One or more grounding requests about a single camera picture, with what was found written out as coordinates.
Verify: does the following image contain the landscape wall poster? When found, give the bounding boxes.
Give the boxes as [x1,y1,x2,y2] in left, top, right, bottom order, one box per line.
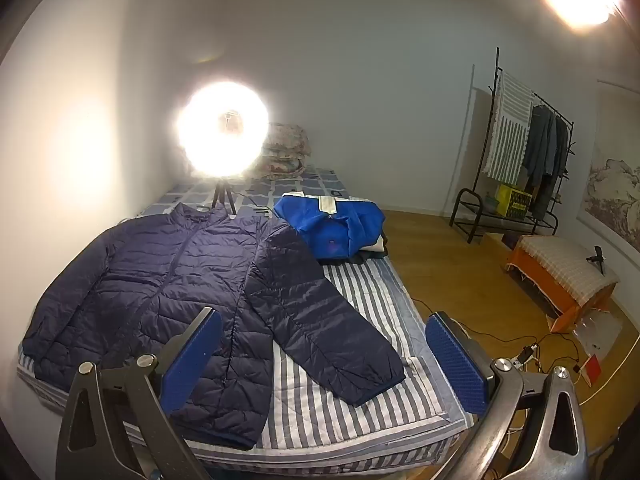
[575,79,640,256]

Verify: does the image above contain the red card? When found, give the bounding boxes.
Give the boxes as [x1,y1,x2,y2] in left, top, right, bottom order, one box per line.
[582,355,603,387]

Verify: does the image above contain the hanging dark clothes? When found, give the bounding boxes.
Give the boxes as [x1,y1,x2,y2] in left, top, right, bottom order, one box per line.
[520,104,571,221]

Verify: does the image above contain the striped bed sheet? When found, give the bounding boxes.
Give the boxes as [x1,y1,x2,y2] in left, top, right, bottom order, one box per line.
[17,192,476,461]

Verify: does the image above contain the orange bench with cloth cover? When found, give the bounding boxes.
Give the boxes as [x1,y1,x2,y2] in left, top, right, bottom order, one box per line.
[505,234,621,333]

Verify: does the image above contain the blue checked bed sheet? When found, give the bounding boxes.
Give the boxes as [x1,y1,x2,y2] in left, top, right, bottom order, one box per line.
[135,165,351,218]

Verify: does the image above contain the navy puffer jacket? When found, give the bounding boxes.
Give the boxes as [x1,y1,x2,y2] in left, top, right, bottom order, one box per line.
[22,202,407,451]

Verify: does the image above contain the blue and white jacket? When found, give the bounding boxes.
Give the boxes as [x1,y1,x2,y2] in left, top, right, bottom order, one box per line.
[273,192,387,263]

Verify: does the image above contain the green striped towel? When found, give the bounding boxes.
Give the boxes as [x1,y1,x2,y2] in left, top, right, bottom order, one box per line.
[484,71,535,186]

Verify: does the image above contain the black tripod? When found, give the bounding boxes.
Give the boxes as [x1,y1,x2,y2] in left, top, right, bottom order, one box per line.
[210,177,238,218]

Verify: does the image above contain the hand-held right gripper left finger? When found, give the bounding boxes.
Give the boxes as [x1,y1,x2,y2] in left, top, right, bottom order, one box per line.
[55,306,224,480]

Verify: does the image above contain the folded floral quilts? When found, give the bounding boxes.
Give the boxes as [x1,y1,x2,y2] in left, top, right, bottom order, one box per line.
[252,122,313,178]

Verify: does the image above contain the yellow crate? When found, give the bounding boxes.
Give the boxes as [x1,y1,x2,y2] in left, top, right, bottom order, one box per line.
[495,183,533,218]

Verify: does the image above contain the clear plastic bag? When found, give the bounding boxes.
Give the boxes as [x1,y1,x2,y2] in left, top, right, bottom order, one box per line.
[572,310,623,361]

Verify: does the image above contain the ring light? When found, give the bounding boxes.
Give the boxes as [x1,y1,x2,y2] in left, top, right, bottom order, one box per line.
[175,81,271,179]

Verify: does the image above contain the black clothes rack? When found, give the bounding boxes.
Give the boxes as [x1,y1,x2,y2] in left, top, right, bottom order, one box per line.
[448,47,575,245]

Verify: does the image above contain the small black gadget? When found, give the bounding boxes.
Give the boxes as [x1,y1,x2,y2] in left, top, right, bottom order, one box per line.
[586,246,607,276]

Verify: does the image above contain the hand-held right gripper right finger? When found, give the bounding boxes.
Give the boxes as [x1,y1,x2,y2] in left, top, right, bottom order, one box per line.
[424,311,593,480]

